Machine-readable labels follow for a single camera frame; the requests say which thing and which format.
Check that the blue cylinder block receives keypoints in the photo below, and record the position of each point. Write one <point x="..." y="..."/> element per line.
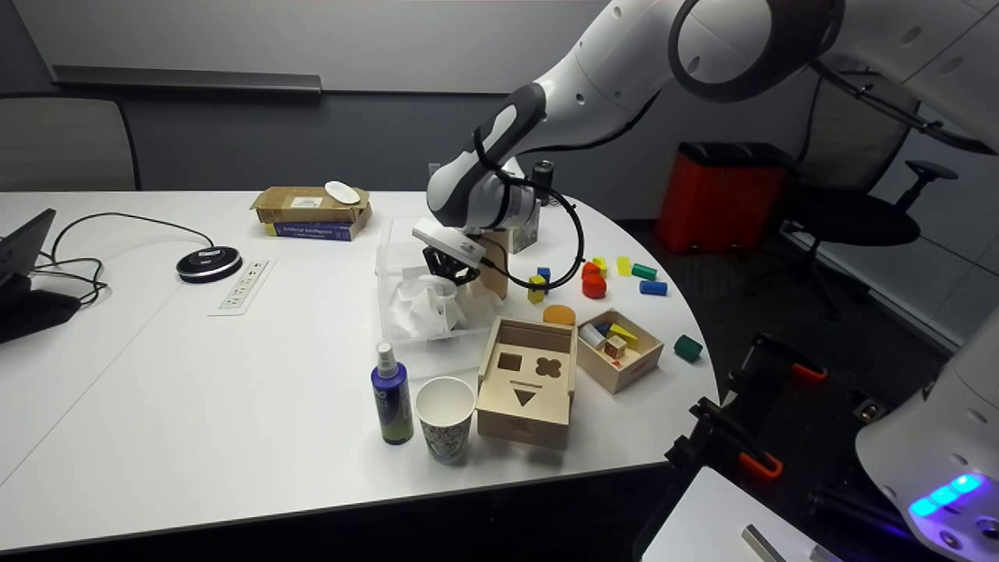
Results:
<point x="656" y="289"/>

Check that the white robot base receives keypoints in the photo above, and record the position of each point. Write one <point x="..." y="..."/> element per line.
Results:
<point x="936" y="454"/>

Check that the clear plastic basket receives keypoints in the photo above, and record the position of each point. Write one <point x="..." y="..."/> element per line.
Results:
<point x="398" y="256"/>

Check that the white power strip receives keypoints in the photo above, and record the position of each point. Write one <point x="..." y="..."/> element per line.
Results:
<point x="243" y="289"/>

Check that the yellow block beside bottle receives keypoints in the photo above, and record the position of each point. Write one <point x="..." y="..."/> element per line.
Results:
<point x="534" y="292"/>

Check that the whiteboard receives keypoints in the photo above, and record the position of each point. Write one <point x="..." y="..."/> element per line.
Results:
<point x="302" y="43"/>

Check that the black round puck device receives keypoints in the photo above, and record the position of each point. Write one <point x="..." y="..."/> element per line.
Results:
<point x="209" y="264"/>

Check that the red block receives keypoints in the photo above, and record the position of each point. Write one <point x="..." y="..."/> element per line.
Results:
<point x="591" y="281"/>

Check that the patterned paper cup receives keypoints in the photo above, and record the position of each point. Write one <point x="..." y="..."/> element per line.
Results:
<point x="443" y="409"/>

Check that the wooden shape sorter box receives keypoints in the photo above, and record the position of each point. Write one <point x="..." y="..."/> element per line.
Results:
<point x="525" y="386"/>

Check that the red trash bin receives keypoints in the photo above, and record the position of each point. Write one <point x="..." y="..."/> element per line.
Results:
<point x="718" y="197"/>

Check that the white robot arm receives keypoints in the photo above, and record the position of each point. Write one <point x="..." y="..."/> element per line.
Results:
<point x="614" y="73"/>

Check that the black office chair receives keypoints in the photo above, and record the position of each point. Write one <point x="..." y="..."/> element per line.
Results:
<point x="852" y="135"/>

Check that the green cylinder block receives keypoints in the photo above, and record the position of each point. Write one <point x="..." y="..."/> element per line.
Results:
<point x="639" y="270"/>

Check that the black clamp with orange handles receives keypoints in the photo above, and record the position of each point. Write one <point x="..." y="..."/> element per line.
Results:
<point x="731" y="430"/>

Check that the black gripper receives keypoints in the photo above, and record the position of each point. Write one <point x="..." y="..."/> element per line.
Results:
<point x="452" y="267"/>

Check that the white wipe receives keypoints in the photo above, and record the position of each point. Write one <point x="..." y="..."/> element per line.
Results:
<point x="424" y="308"/>

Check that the small wooden tray box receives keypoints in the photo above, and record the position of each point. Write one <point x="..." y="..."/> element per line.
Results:
<point x="615" y="349"/>

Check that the purple spray bottle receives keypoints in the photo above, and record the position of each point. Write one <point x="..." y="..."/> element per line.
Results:
<point x="392" y="394"/>

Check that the black laptop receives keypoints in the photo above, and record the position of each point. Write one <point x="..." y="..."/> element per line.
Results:
<point x="27" y="309"/>

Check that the cardboard box with tape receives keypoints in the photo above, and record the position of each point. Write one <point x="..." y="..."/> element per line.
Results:
<point x="316" y="212"/>

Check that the black tumbler cup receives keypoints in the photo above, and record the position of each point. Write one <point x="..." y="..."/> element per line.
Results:
<point x="541" y="174"/>

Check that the yellow block far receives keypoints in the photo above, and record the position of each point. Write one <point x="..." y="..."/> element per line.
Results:
<point x="623" y="264"/>

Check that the grey tissue box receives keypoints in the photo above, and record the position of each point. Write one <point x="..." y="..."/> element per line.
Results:
<point x="525" y="222"/>

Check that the green block at edge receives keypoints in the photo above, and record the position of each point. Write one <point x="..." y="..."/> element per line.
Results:
<point x="686" y="347"/>

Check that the tan tall bottle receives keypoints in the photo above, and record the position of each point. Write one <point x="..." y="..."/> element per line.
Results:
<point x="498" y="261"/>

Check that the orange round disc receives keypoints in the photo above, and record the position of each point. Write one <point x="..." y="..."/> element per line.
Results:
<point x="559" y="314"/>

